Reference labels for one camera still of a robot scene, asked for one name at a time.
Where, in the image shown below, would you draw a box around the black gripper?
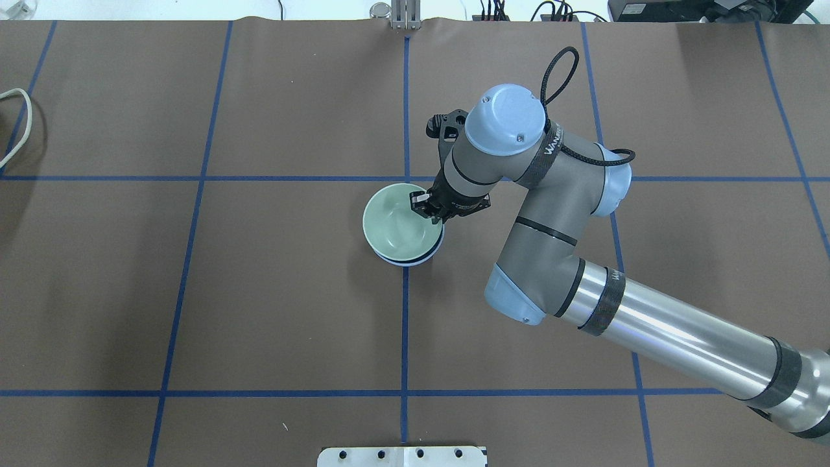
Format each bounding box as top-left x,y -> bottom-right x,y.
409,171 -> 490,222

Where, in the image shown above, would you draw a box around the green bowl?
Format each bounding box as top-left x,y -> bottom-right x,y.
362,183 -> 444,249

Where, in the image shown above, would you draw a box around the blue bowl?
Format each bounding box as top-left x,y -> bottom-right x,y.
372,227 -> 445,268

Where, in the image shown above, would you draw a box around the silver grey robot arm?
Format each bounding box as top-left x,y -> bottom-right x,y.
407,84 -> 828,444

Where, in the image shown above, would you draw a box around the black power strip plugs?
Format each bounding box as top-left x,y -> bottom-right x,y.
459,1 -> 613,23

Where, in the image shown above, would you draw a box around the black electronics box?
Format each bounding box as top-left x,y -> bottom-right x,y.
607,1 -> 813,24

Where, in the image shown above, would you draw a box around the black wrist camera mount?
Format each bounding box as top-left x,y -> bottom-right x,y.
425,109 -> 468,167

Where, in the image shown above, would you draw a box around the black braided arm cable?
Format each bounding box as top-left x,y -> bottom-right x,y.
539,46 -> 637,167

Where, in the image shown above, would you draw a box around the silver metal bracket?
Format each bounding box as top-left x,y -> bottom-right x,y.
389,0 -> 421,30

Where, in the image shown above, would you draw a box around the white metal base plate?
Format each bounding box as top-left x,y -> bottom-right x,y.
316,446 -> 489,466

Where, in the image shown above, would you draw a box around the white cable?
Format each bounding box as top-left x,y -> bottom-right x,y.
0,88 -> 34,171

